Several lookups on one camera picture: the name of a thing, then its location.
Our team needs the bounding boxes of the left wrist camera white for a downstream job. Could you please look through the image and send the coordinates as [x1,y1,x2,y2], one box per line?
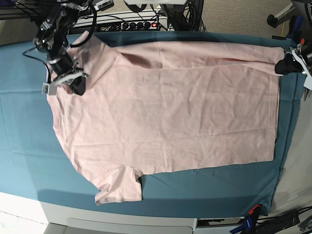
[303,73,312,90]

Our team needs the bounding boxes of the black chair caster wheel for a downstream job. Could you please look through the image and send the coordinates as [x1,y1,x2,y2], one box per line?
[267,14,278,28]

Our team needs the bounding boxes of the blue black clamp bottom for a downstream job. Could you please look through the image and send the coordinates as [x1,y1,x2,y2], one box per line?
[230,204,262,234]

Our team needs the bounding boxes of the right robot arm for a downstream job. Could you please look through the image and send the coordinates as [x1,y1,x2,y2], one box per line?
[34,1,87,96]

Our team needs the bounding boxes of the white power strip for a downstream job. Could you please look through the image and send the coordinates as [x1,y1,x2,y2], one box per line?
[96,19,168,32]

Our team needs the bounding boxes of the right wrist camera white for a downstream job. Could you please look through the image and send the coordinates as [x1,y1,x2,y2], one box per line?
[42,83,57,96]

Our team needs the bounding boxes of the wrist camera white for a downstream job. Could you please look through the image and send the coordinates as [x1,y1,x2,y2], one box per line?
[42,83,57,96]
[303,73,312,90]

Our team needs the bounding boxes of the pink T-shirt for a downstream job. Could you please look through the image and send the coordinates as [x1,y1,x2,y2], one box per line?
[47,37,284,205]

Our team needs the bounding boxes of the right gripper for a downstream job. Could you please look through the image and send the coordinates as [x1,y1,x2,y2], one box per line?
[48,56,87,96]

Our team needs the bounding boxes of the yellow handled pliers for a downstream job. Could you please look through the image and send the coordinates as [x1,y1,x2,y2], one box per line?
[304,88,310,101]

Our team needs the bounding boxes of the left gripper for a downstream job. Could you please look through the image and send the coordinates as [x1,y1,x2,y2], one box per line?
[274,46,312,76]

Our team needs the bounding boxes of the blue clamp top right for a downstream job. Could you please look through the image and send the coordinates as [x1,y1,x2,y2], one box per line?
[286,16,304,44]

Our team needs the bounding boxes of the teal table cloth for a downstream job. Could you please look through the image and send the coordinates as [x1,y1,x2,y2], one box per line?
[0,41,305,218]

